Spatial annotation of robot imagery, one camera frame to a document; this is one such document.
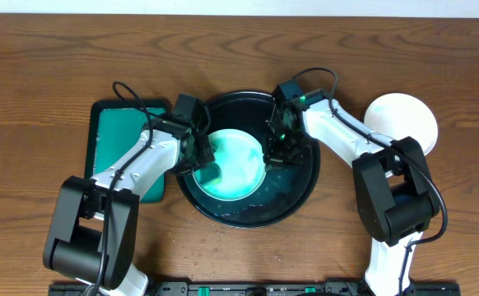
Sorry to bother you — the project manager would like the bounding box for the green yellow sponge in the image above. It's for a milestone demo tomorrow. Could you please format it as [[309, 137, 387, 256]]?
[[199, 163, 221, 186]]

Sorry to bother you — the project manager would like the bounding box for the mint green stained plate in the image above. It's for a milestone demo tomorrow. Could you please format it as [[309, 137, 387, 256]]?
[[193, 129, 266, 201]]

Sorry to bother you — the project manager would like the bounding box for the white stained plate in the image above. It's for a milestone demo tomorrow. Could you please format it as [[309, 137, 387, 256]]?
[[364, 93, 438, 155]]

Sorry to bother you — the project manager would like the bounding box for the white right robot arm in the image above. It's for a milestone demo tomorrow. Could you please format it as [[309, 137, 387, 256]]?
[[264, 86, 448, 295]]

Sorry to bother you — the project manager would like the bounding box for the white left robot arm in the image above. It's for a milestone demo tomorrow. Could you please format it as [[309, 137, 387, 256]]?
[[43, 119, 214, 295]]

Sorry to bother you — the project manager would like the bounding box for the round black tray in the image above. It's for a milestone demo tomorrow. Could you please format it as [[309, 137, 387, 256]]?
[[177, 91, 321, 228]]

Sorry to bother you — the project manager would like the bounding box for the green rectangular water tray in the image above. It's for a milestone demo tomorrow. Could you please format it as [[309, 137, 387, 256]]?
[[84, 99, 166, 203]]

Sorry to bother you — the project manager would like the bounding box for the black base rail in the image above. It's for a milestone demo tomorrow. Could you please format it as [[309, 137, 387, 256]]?
[[48, 280, 461, 296]]

